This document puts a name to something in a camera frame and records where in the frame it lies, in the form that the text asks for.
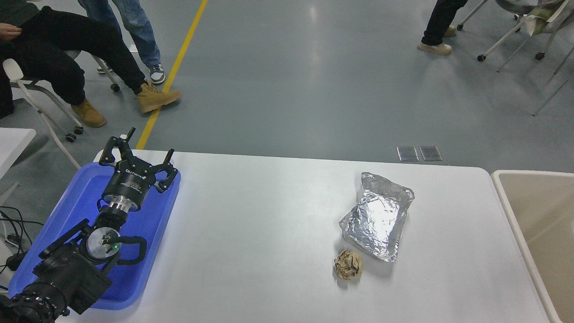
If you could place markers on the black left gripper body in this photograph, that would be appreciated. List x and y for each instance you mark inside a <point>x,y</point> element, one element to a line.
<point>128,186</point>

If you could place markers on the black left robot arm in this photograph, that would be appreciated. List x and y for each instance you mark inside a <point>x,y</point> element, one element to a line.
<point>67,273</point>

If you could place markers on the person's hand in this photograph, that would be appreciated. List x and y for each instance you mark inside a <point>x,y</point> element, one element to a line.
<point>10,31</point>

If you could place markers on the blue plastic tray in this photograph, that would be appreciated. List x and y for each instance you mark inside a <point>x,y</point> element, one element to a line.
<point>148,215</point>

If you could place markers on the white side table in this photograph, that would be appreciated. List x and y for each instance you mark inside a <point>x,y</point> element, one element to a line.
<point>13,141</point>

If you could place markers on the seated person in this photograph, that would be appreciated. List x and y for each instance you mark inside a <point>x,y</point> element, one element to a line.
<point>54,40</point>

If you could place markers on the white wheeled chair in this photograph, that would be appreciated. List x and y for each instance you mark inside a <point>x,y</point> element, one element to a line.
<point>13,69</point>

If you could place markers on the black plug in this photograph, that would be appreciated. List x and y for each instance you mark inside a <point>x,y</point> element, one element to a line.
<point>15,261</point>

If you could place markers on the crumpled tan paper ball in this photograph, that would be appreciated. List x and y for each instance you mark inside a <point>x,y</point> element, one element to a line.
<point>348,264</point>

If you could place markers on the crumpled foil tray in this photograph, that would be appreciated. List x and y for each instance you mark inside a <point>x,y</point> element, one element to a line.
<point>376,215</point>

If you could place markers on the metal floor plate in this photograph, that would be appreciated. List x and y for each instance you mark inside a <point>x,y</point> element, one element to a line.
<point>407,153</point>
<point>430,153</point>

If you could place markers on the large pale bin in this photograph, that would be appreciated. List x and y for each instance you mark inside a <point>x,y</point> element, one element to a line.
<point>547,215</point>

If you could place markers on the grey wheeled chair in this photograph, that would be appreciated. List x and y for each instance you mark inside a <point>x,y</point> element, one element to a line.
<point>515,4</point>

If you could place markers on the pale cloth on chair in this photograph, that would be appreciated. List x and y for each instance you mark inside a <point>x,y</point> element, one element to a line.
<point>540,20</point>

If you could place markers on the thin grey chair frame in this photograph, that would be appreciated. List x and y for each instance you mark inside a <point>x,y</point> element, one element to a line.
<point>554,93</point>

